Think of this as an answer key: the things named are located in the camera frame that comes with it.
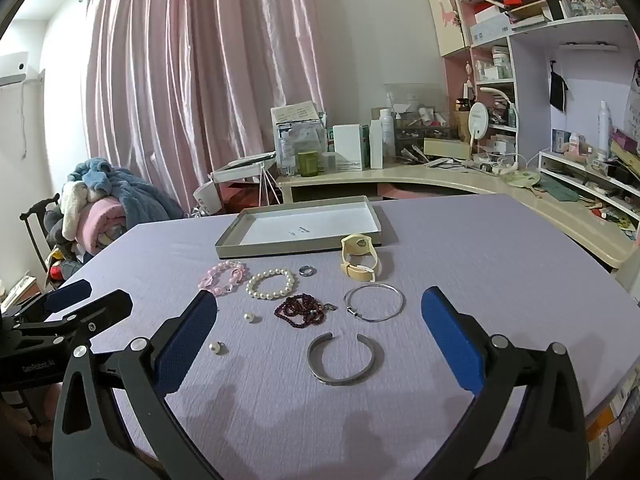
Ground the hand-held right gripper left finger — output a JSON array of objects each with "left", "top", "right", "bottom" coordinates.
[{"left": 52, "top": 289, "right": 226, "bottom": 480}]

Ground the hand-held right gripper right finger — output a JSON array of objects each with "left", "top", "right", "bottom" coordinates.
[{"left": 421, "top": 286, "right": 588, "bottom": 480}]

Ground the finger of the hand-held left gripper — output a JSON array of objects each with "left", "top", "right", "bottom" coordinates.
[
  {"left": 0, "top": 279, "right": 93, "bottom": 329},
  {"left": 14, "top": 288, "right": 135, "bottom": 347}
]

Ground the pink bead bracelet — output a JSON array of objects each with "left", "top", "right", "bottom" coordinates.
[{"left": 198, "top": 260, "right": 249, "bottom": 297}]

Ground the white pearl bracelet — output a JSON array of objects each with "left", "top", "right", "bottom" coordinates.
[{"left": 245, "top": 269, "right": 297, "bottom": 302}]

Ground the thin silver bangle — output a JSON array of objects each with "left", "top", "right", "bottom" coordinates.
[{"left": 344, "top": 283, "right": 405, "bottom": 322}]

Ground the dark red bead bracelet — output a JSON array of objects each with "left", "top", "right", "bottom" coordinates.
[{"left": 274, "top": 296, "right": 337, "bottom": 330}]

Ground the wide silver cuff bracelet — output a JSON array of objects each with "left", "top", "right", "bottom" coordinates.
[{"left": 307, "top": 332, "right": 377, "bottom": 387}]

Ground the yellow wristwatch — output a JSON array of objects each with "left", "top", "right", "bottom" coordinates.
[{"left": 340, "top": 234, "right": 383, "bottom": 282}]

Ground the grey shallow tray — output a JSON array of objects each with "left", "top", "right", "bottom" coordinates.
[{"left": 215, "top": 195, "right": 383, "bottom": 260}]

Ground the person's left hand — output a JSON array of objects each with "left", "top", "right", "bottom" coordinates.
[{"left": 0, "top": 392, "right": 58, "bottom": 456}]

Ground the white book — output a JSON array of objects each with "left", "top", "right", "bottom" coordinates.
[{"left": 0, "top": 272, "right": 38, "bottom": 311}]

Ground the black chair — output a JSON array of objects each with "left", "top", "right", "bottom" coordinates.
[{"left": 20, "top": 194, "right": 66, "bottom": 281}]

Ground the pink fluffy blanket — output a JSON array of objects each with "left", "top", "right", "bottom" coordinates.
[{"left": 80, "top": 197, "right": 128, "bottom": 253}]

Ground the white fluffy blanket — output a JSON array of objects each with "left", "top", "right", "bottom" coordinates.
[{"left": 61, "top": 181, "right": 97, "bottom": 227}]

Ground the purple tablecloth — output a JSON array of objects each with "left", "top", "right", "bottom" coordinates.
[{"left": 50, "top": 194, "right": 638, "bottom": 480}]

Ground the blue fluffy blanket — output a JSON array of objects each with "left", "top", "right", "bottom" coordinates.
[{"left": 67, "top": 157, "right": 183, "bottom": 226}]

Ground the beige curved desk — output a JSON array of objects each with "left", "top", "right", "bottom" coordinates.
[{"left": 275, "top": 157, "right": 636, "bottom": 273}]

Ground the beige hand fan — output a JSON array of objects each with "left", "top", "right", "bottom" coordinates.
[{"left": 501, "top": 170, "right": 543, "bottom": 191}]

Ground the white flat device with stand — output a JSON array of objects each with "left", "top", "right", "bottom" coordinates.
[{"left": 192, "top": 152, "right": 278, "bottom": 216}]

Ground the green cloth pouch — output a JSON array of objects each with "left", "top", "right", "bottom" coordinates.
[{"left": 540, "top": 180, "right": 581, "bottom": 203}]

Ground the beige flat box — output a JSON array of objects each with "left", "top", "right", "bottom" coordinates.
[{"left": 423, "top": 137, "right": 473, "bottom": 160}]

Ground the white tall box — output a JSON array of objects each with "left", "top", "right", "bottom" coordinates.
[{"left": 370, "top": 119, "right": 384, "bottom": 170}]

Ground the green candle jar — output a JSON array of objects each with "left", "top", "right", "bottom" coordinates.
[{"left": 298, "top": 151, "right": 321, "bottom": 178}]

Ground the white spray bottle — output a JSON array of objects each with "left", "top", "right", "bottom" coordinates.
[{"left": 378, "top": 108, "right": 397, "bottom": 162}]

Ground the white square box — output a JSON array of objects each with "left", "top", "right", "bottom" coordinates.
[{"left": 332, "top": 124, "right": 364, "bottom": 172}]

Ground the round white mirror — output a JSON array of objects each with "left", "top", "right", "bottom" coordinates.
[{"left": 467, "top": 102, "right": 489, "bottom": 158}]

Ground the clear storage box with papers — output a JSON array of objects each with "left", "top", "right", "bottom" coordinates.
[{"left": 270, "top": 102, "right": 328, "bottom": 177}]

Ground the clear acrylic organizer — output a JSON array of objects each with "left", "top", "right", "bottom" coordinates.
[{"left": 383, "top": 83, "right": 453, "bottom": 158}]

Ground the white air conditioner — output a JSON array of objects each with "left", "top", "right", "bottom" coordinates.
[{"left": 0, "top": 51, "right": 46, "bottom": 86}]

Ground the white slim bottle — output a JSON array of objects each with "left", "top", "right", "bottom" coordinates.
[{"left": 596, "top": 101, "right": 613, "bottom": 161}]

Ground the pink curtain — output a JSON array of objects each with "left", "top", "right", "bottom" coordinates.
[{"left": 80, "top": 0, "right": 351, "bottom": 221}]

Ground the black hanging pouch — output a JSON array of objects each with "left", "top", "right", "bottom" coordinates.
[{"left": 549, "top": 61, "right": 570, "bottom": 112}]

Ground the pink and white bookshelf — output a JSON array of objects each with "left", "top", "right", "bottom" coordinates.
[{"left": 425, "top": 0, "right": 640, "bottom": 241}]

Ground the cream cabinet with pink animal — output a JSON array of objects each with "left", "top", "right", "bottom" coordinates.
[{"left": 425, "top": 0, "right": 471, "bottom": 58}]

